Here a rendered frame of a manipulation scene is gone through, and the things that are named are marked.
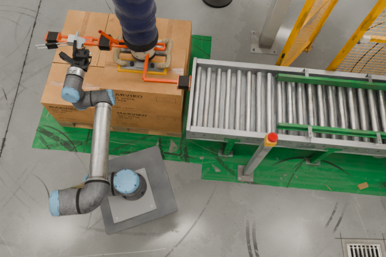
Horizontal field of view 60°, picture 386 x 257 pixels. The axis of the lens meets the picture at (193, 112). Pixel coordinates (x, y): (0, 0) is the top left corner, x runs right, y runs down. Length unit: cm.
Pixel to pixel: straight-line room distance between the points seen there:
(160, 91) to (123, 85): 27
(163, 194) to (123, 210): 29
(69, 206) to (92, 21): 216
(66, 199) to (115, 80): 117
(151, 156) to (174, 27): 134
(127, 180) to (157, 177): 36
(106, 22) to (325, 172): 254
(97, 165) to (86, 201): 18
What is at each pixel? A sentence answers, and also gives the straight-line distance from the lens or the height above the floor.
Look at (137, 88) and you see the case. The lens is 247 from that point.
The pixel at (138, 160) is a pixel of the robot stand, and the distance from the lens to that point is 247.
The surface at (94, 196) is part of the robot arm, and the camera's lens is 159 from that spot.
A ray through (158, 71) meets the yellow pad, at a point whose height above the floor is 113.
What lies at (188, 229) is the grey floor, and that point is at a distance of 312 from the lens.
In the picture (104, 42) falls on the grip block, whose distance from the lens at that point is 234.
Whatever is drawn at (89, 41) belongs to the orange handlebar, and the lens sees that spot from 237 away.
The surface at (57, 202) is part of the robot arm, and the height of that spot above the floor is 160.
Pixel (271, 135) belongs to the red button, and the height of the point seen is 104.
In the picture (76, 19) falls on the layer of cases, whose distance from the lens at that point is 346.
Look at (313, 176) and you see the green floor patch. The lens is 343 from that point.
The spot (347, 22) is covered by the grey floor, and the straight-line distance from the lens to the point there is 447.
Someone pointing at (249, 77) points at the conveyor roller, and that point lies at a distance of 301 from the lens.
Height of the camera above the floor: 311
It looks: 66 degrees down
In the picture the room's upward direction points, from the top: 4 degrees clockwise
